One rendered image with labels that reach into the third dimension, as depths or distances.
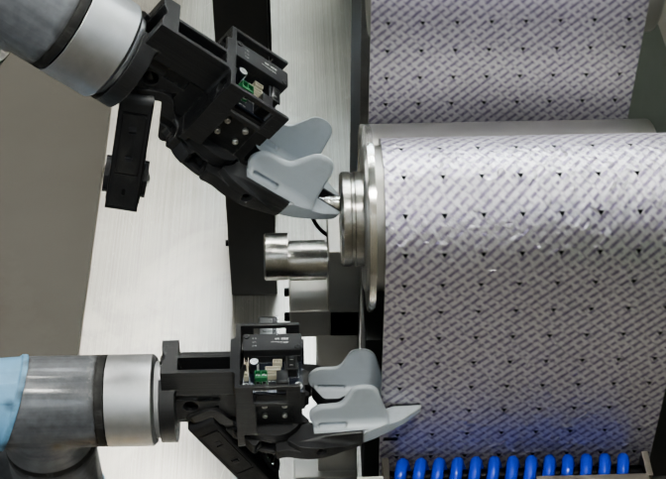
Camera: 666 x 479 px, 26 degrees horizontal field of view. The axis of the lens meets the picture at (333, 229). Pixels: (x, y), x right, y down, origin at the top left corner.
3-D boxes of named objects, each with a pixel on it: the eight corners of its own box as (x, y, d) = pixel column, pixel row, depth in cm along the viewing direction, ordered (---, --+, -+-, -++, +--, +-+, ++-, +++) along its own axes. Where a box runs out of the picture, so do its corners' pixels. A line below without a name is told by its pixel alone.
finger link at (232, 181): (288, 216, 106) (192, 154, 103) (276, 228, 107) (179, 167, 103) (290, 177, 110) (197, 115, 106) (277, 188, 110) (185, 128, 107)
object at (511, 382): (379, 459, 125) (384, 309, 113) (648, 453, 125) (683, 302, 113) (379, 464, 125) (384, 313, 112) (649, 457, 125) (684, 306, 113)
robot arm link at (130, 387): (110, 465, 118) (118, 390, 124) (166, 464, 118) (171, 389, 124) (100, 405, 113) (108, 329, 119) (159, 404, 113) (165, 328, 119)
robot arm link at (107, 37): (30, 89, 99) (44, 22, 105) (86, 122, 101) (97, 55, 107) (91, 17, 95) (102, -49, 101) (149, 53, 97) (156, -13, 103)
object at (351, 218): (338, 206, 119) (339, 152, 113) (362, 205, 119) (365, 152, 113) (341, 284, 115) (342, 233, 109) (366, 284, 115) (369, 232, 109)
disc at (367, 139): (360, 227, 124) (362, 86, 115) (366, 227, 124) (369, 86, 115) (369, 351, 113) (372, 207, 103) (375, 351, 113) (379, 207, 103)
